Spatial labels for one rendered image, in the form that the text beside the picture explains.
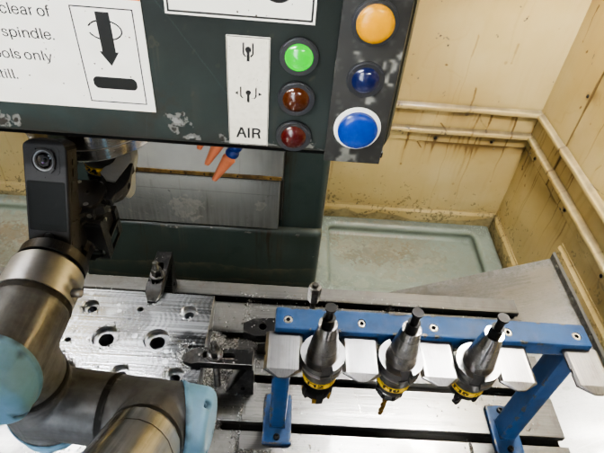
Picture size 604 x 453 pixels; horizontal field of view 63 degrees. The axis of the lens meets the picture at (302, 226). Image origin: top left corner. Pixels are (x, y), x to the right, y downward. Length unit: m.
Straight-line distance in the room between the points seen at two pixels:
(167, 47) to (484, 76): 1.30
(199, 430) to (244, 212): 0.85
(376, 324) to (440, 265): 1.06
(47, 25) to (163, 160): 0.87
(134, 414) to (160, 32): 0.33
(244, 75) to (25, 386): 0.32
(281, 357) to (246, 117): 0.41
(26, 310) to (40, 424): 0.13
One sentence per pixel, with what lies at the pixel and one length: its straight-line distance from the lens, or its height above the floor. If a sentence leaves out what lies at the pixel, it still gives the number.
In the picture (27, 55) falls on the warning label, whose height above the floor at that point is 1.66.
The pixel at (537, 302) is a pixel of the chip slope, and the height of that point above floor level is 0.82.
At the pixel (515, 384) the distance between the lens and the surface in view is 0.78.
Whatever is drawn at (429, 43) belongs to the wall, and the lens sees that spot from 1.51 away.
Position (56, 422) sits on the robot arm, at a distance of 0.58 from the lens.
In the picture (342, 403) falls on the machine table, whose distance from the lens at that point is 1.05.
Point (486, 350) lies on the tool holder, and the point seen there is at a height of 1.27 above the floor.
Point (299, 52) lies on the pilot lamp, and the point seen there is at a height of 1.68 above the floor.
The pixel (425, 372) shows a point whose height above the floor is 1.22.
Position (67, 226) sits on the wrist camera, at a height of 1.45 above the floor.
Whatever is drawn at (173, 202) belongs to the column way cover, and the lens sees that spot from 1.32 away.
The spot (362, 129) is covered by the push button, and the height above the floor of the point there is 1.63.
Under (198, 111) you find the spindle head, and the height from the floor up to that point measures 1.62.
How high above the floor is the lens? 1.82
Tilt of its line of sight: 43 degrees down
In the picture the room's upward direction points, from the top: 6 degrees clockwise
